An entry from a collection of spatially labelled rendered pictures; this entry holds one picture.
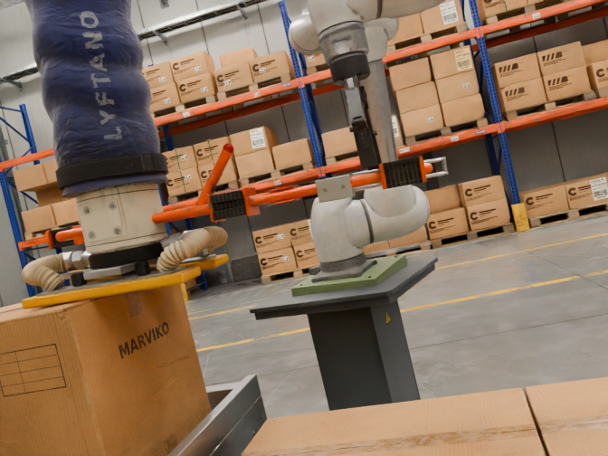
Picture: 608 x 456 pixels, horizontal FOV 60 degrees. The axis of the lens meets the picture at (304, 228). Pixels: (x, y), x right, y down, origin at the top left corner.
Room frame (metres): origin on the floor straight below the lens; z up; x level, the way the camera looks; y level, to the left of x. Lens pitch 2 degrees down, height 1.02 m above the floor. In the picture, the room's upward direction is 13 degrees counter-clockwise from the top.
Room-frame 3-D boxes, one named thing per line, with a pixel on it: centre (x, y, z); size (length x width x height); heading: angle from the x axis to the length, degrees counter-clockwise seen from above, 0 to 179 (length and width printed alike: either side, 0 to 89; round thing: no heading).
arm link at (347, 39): (1.03, -0.16, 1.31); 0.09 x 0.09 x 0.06
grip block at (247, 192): (1.10, 0.13, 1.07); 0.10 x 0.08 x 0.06; 170
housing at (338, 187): (1.07, -0.08, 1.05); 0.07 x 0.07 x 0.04; 80
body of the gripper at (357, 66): (1.03, -0.16, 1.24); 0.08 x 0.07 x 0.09; 167
